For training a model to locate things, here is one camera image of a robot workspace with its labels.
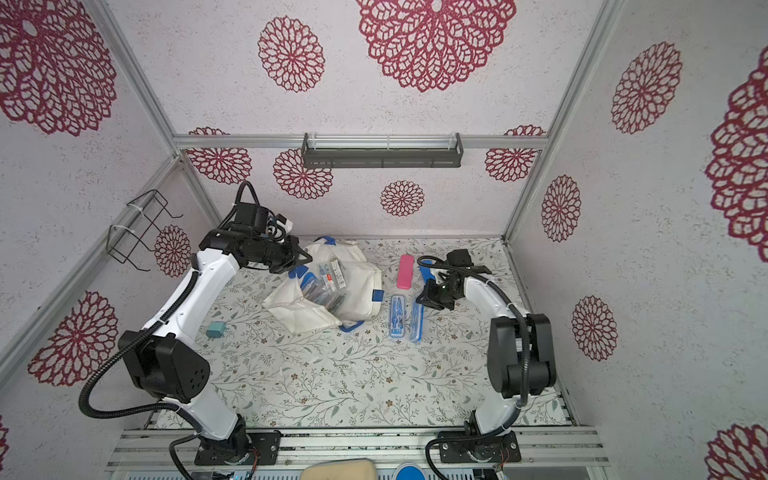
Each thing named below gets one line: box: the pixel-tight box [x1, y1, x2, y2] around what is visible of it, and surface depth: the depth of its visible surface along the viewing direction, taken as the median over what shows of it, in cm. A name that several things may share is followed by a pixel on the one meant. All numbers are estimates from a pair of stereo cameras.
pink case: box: [396, 254, 415, 290], surface depth 112 cm
